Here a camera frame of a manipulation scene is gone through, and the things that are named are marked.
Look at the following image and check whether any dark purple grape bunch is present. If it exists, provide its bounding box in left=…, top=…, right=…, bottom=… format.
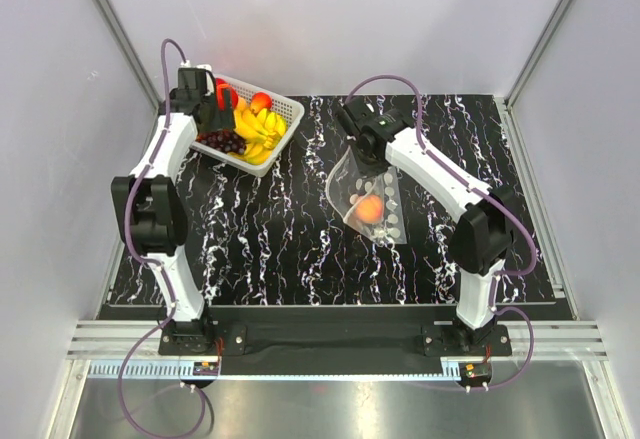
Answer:
left=196, top=130, right=247, bottom=155

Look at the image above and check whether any yellow banana bunch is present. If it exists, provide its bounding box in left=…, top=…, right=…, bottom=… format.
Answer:
left=234, top=108, right=288, bottom=166

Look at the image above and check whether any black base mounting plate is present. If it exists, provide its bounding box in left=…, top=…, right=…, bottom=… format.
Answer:
left=158, top=303, right=514, bottom=378

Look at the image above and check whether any peach fruit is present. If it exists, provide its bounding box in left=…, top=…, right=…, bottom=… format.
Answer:
left=355, top=195, right=384, bottom=224

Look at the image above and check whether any aluminium frame post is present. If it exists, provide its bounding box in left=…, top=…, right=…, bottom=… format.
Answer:
left=504, top=0, right=576, bottom=109
left=92, top=0, right=161, bottom=109

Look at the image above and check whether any clear dotted zip top bag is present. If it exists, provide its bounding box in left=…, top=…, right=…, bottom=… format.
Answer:
left=325, top=149, right=407, bottom=246

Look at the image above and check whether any aluminium front rail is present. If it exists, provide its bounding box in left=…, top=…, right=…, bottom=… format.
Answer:
left=67, top=321, right=607, bottom=381

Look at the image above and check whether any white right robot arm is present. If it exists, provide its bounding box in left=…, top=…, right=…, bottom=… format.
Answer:
left=334, top=98, right=516, bottom=356

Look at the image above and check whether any right aluminium frame post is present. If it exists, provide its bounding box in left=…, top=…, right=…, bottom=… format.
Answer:
left=504, top=0, right=576, bottom=109

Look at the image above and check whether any left connector board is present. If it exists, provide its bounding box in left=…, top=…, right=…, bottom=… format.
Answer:
left=193, top=359, right=220, bottom=377

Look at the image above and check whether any left aluminium frame post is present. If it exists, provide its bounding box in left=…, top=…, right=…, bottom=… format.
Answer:
left=92, top=0, right=161, bottom=109

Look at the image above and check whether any right connector board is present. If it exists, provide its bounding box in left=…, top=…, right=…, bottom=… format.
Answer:
left=462, top=361, right=492, bottom=379

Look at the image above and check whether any connector board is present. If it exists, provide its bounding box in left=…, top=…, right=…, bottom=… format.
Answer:
left=462, top=361, right=492, bottom=379
left=193, top=359, right=220, bottom=377

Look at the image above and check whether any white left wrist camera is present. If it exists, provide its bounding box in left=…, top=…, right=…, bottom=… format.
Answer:
left=180, top=60, right=212, bottom=72

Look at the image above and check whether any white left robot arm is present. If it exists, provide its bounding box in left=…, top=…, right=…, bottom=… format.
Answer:
left=111, top=62, right=232, bottom=355

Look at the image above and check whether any white plastic fruit basket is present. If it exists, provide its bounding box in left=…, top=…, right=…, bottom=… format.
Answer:
left=191, top=75, right=305, bottom=177

